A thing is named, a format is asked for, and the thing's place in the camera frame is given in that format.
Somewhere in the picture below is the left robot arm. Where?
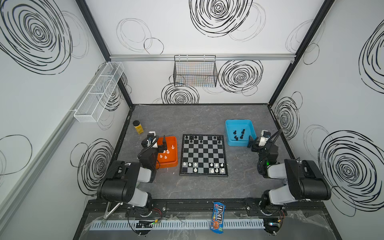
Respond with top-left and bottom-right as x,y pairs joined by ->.
97,132 -> 168,212

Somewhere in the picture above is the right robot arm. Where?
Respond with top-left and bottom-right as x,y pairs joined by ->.
247,130 -> 332,216

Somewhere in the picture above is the black white chess board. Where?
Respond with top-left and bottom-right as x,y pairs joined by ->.
180,134 -> 229,177

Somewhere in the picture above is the orange plastic tray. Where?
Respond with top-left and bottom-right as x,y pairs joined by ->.
156,136 -> 179,169

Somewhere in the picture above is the yellow jar black lid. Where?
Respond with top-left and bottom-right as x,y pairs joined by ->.
133,120 -> 144,135

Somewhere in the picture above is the blue plastic tray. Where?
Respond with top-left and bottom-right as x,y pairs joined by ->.
225,120 -> 257,147

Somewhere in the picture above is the M&M's candy bag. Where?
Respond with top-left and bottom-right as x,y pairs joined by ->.
210,202 -> 226,234

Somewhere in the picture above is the white mesh wall shelf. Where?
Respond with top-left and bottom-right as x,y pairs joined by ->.
74,62 -> 125,123

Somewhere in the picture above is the black wire basket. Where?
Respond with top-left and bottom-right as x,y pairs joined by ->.
173,55 -> 219,88

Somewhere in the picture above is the white slotted cable duct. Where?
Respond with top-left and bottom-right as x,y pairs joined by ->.
89,219 -> 265,232

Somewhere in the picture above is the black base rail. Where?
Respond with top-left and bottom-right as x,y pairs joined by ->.
83,198 -> 326,218

